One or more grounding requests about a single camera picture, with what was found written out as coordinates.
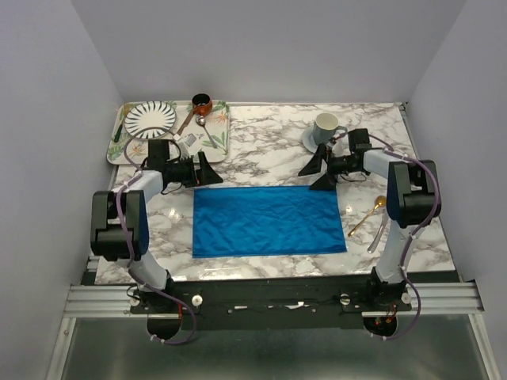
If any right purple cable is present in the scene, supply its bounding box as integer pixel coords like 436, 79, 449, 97
368, 133, 441, 341

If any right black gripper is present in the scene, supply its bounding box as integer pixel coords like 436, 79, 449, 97
298, 143, 359, 192

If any floral serving tray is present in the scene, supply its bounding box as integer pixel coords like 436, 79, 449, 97
106, 101, 231, 165

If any grey blue saucer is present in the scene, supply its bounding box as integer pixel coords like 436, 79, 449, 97
301, 127, 318, 154

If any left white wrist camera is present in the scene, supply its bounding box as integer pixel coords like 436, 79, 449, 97
173, 133, 200, 163

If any silver spoon on tray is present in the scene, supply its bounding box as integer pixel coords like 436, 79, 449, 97
196, 115, 218, 149

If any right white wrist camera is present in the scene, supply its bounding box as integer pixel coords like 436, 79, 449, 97
326, 135, 344, 157

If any silver utensil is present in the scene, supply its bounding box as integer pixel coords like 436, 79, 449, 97
367, 211, 390, 253

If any brown ceramic pot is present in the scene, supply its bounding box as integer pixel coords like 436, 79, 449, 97
192, 93, 213, 116

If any gold spoon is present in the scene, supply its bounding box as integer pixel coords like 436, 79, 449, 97
348, 196, 387, 237

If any striped white blue plate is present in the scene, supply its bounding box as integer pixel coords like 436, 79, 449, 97
123, 101, 177, 140

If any wooden handled knife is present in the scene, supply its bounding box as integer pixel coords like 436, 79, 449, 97
173, 109, 195, 139

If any aluminium frame rail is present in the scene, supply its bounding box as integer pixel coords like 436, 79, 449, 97
63, 278, 484, 317

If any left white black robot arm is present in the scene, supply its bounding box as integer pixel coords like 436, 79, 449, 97
90, 139, 223, 313

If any blue satin napkin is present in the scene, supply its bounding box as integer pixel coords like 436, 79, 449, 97
193, 186, 347, 259

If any grey blue mug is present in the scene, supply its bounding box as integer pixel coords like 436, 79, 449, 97
311, 112, 348, 146

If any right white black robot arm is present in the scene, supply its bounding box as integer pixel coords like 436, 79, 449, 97
298, 128, 441, 310

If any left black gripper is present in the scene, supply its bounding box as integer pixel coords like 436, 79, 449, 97
166, 152, 223, 188

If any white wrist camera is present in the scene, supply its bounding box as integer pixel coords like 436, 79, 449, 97
173, 133, 200, 163
326, 135, 344, 157

